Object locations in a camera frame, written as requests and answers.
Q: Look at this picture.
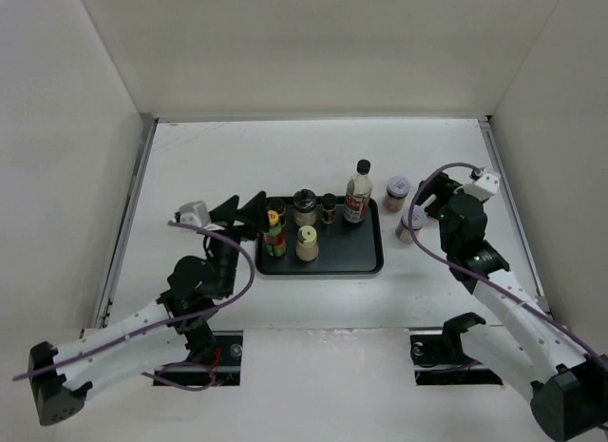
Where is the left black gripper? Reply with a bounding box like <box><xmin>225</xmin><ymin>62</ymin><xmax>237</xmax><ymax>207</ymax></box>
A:
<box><xmin>203</xmin><ymin>191</ymin><xmax>270</xmax><ymax>297</ymax></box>

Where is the red chili sauce bottle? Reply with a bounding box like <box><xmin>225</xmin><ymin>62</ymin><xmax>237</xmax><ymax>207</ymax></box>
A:
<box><xmin>264</xmin><ymin>210</ymin><xmax>286</xmax><ymax>258</ymax></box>

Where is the white-lidded chili jar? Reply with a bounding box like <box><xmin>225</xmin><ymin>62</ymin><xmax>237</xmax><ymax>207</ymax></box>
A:
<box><xmin>395</xmin><ymin>205</ymin><xmax>428</xmax><ymax>243</ymax></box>

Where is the wide black-capped seasoning jar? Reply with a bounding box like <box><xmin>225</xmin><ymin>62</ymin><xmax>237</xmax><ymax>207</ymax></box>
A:
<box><xmin>293</xmin><ymin>188</ymin><xmax>317</xmax><ymax>227</ymax></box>

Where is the white-lidded spice jar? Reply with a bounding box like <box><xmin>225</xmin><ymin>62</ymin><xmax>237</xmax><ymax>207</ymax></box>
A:
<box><xmin>383</xmin><ymin>176</ymin><xmax>411</xmax><ymax>212</ymax></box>

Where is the small yellow-lidded jar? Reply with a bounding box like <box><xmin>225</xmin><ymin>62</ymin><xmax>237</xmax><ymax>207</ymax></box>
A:
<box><xmin>295</xmin><ymin>225</ymin><xmax>319</xmax><ymax>262</ymax></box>

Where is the black-capped pepper jar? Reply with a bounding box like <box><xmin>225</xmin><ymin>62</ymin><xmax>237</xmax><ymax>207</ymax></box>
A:
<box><xmin>321</xmin><ymin>193</ymin><xmax>336</xmax><ymax>225</ymax></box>

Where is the tall clear vinegar bottle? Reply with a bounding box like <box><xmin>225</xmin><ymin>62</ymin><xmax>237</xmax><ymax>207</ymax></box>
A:
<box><xmin>344</xmin><ymin>159</ymin><xmax>373</xmax><ymax>224</ymax></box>

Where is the clear salt grinder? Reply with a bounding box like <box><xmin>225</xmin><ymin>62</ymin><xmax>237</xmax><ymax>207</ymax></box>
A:
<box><xmin>420</xmin><ymin>194</ymin><xmax>437</xmax><ymax>208</ymax></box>

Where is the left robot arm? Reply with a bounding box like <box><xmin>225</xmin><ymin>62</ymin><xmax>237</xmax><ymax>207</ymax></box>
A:
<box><xmin>20</xmin><ymin>191</ymin><xmax>270</xmax><ymax>427</ymax></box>

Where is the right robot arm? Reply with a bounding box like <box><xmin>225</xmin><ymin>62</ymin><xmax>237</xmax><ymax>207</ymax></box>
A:
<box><xmin>412</xmin><ymin>167</ymin><xmax>607</xmax><ymax>441</ymax></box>

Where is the small black-capped spice jar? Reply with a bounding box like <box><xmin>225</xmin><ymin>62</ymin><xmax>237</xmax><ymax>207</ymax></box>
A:
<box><xmin>268</xmin><ymin>198</ymin><xmax>286</xmax><ymax>226</ymax></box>

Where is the black plastic tray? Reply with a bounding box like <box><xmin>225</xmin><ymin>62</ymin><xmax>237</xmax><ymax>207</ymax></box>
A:
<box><xmin>255</xmin><ymin>196</ymin><xmax>384</xmax><ymax>276</ymax></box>

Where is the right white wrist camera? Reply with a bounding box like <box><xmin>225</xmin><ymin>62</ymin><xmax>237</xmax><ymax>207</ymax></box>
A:
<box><xmin>463</xmin><ymin>168</ymin><xmax>502</xmax><ymax>202</ymax></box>

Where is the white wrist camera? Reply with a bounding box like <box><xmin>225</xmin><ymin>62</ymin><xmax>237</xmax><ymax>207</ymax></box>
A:
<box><xmin>463</xmin><ymin>168</ymin><xmax>502</xmax><ymax>202</ymax></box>
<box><xmin>174</xmin><ymin>201</ymin><xmax>212</xmax><ymax>228</ymax></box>

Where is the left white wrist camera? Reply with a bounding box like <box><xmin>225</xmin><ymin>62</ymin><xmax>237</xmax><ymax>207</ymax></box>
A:
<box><xmin>174</xmin><ymin>201</ymin><xmax>212</xmax><ymax>228</ymax></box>

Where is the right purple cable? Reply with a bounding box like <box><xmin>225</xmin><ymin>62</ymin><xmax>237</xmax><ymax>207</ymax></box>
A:
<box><xmin>408</xmin><ymin>162</ymin><xmax>608</xmax><ymax>372</ymax></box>

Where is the aluminium table edge rail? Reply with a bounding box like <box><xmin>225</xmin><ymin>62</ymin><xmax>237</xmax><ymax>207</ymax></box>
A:
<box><xmin>89</xmin><ymin>113</ymin><xmax>158</xmax><ymax>328</ymax></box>

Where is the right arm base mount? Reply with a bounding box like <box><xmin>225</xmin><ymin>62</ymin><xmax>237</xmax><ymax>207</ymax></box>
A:
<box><xmin>409</xmin><ymin>312</ymin><xmax>503</xmax><ymax>386</ymax></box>

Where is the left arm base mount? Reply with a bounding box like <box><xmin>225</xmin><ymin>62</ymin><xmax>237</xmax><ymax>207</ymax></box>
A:
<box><xmin>145</xmin><ymin>328</ymin><xmax>244</xmax><ymax>392</ymax></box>

